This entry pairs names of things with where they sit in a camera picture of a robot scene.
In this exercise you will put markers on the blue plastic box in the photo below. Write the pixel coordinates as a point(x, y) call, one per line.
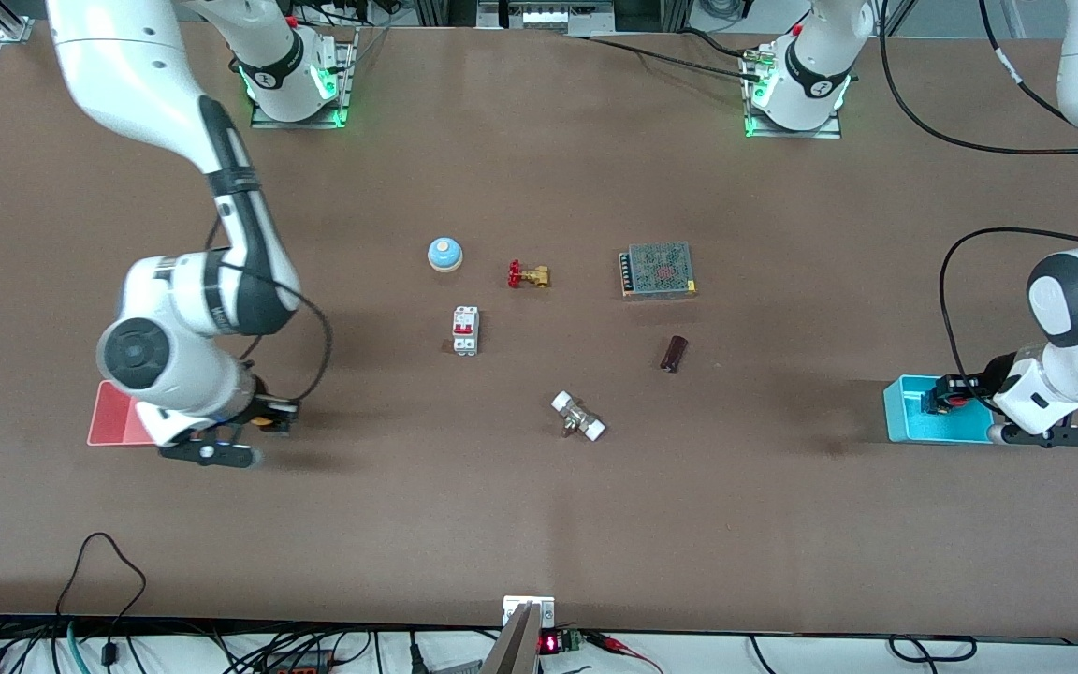
point(904, 421)

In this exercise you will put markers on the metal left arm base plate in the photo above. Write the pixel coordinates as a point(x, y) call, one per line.
point(793, 133)

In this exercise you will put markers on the yellow push button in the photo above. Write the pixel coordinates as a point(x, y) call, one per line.
point(265, 423)

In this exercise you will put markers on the red push button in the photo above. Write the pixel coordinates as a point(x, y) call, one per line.
point(955, 403)

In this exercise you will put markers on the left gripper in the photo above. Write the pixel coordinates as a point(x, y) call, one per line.
point(972, 386)

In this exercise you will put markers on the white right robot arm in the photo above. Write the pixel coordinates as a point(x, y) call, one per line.
point(127, 75)

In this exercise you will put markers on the brass fitting with white caps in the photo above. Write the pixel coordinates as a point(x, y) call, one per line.
point(578, 417)

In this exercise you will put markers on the light red plastic box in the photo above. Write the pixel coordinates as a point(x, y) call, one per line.
point(113, 417)

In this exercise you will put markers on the blue call bell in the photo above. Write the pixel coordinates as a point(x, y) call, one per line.
point(444, 254)

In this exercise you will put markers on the white circuit breaker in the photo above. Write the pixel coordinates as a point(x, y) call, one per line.
point(465, 330)

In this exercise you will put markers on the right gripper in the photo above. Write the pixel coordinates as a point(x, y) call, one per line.
point(261, 408)

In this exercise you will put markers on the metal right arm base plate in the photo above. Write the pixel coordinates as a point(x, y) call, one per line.
point(344, 75)

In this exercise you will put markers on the red digit display module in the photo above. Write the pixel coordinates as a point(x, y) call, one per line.
point(553, 643)

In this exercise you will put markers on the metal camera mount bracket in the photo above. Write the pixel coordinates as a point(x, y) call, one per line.
point(525, 618)

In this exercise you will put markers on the metal mesh power supply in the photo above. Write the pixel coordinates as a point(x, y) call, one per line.
point(659, 270)

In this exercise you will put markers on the red clip lead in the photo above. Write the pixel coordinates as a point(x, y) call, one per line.
point(628, 648)

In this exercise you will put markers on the brown cylindrical capacitor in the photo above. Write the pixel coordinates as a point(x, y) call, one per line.
point(674, 354)

